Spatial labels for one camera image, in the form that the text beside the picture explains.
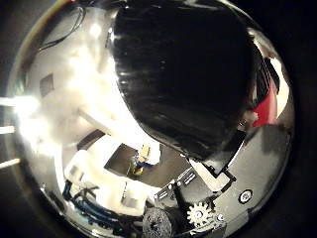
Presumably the red spray bottle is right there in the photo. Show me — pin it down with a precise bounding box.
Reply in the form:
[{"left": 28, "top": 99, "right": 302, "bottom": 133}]
[{"left": 252, "top": 78, "right": 279, "bottom": 129}]

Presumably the yellow and blue object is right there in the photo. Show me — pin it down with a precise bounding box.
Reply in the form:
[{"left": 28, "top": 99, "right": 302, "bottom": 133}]
[{"left": 126, "top": 144, "right": 154, "bottom": 177}]

